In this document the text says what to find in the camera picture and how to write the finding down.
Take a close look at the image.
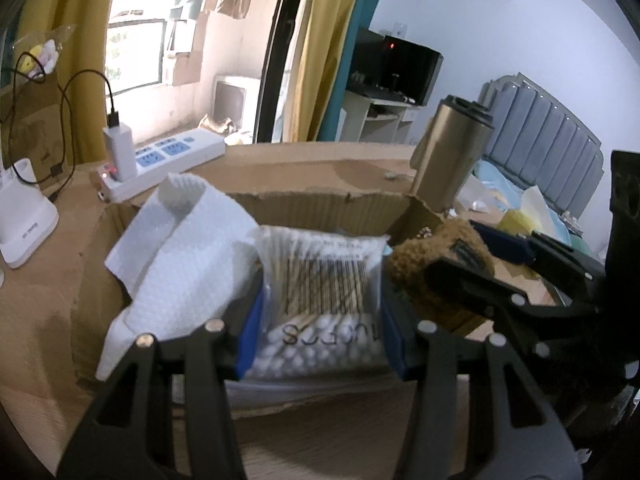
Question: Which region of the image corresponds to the plastic bag of plush toys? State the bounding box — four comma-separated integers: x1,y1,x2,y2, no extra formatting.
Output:
10,24,77,82

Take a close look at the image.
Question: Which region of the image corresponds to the light blue bed sheet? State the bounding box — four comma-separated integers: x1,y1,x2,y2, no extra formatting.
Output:
470,160,607,257

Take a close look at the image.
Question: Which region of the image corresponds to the brown plush toy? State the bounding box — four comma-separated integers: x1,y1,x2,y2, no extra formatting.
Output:
389,219,497,335

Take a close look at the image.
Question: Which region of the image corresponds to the white washing machine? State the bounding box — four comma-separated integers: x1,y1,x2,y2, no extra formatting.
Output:
212,74,261,134

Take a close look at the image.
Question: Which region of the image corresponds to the brown cardboard box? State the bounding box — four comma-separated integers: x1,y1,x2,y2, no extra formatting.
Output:
70,157,572,422

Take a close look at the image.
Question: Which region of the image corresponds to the brown cardboard sheet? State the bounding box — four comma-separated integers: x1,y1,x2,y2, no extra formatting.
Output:
0,80,77,192

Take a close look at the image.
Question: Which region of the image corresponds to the black door frame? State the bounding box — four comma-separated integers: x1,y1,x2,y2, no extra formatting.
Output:
254,0,322,144

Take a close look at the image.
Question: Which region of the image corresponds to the steel tumbler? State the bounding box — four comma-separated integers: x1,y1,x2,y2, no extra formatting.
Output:
410,95,496,212

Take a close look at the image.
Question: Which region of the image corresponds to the black charging cable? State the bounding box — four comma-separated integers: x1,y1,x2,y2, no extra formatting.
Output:
9,52,122,202

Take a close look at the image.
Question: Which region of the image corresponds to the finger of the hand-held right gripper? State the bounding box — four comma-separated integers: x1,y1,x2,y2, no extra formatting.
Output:
424,254,572,322
469,219,607,307

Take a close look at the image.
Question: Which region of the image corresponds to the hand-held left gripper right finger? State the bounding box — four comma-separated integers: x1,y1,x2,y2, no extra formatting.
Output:
380,260,585,480

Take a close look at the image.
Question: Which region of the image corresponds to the cotton swab packet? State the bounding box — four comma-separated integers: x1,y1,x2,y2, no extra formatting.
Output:
247,225,394,379

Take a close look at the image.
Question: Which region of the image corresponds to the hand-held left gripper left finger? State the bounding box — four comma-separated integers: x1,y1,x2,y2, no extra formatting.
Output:
56,287,266,480

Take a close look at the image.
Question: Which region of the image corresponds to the yellow curtain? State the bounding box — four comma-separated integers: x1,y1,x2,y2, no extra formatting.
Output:
286,0,367,144

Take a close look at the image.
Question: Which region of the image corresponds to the white power strip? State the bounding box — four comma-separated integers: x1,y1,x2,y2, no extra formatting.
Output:
90,127,226,205

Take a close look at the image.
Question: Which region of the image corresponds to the white paper towel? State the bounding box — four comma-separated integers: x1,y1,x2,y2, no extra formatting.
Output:
95,172,264,382

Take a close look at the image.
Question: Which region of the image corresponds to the yellow tissue pack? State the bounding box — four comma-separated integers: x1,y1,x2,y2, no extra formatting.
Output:
499,185,557,235

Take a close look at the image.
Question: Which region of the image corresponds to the clear plastic bag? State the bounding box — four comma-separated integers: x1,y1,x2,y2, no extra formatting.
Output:
449,179,502,217

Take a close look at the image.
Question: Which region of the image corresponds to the white television cabinet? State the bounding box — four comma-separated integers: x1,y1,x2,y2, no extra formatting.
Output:
337,91,427,144

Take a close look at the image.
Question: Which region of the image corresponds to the teal curtain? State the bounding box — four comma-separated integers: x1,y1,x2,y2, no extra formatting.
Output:
319,0,397,144

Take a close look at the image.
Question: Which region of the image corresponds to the grey padded headboard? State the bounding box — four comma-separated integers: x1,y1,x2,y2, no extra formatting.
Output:
475,72,604,222

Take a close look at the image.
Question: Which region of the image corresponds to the black television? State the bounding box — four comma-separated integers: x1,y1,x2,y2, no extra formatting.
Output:
350,27,445,108

